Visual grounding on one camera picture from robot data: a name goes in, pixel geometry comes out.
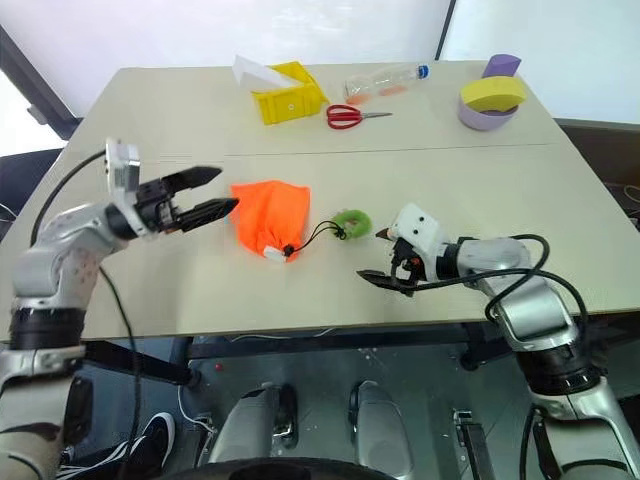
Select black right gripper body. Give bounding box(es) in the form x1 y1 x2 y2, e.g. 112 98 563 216
389 239 427 296

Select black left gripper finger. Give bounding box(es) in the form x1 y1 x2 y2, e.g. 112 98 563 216
174 197 241 232
162 166 224 195

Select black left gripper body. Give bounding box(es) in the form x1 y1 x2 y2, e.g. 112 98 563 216
134 177 184 235

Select green fuzzy ring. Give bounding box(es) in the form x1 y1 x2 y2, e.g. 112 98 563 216
332 208 374 240

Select orange mesh bag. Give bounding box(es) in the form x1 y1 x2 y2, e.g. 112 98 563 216
229 179 349 269

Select yellow plastic bin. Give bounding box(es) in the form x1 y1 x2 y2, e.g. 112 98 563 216
251 60 331 125

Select white paper sheet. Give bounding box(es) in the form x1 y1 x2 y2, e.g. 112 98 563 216
232 53 296 91

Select dark chair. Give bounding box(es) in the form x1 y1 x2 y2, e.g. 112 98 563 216
0 147 67 242

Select lilac bowl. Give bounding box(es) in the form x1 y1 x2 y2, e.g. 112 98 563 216
457 92 521 134

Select grey right robot leg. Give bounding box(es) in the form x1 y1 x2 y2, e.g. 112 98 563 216
349 380 416 480

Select grey robot leg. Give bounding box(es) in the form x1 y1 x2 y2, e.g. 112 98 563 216
207 382 299 480
349 380 416 480

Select clear bottle with blue cap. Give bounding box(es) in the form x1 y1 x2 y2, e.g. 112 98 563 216
342 63 432 105

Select yellow sponge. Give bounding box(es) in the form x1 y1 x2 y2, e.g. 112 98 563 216
459 76 527 112

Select purple sponge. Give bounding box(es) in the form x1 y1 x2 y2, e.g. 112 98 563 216
481 53 523 80

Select grey left robot leg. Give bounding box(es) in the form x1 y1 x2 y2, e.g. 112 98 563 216
207 382 299 480

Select black shoe with white stripes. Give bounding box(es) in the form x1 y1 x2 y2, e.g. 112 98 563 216
59 412 177 480

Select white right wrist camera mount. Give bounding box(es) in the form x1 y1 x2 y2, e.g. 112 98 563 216
389 202 446 281

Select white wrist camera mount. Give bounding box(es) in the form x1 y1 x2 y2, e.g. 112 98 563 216
389 202 446 281
103 138 149 236

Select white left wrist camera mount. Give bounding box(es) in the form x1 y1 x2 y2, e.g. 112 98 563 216
103 138 149 236

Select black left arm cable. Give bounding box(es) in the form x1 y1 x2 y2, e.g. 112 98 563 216
29 149 144 480

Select red handled scissors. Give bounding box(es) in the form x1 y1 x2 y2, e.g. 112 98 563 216
326 103 394 131

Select black table frame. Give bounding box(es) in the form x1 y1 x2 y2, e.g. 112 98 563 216
82 322 640 389

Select dark diagonal window frame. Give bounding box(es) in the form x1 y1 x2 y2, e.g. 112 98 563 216
0 24 85 137

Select metal floor bracket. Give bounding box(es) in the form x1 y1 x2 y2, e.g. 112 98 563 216
192 413 215 467
451 408 490 480

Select thin white cable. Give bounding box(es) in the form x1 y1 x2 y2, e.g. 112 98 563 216
176 325 342 434

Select black upright window post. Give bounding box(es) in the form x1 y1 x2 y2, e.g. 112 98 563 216
432 0 459 62

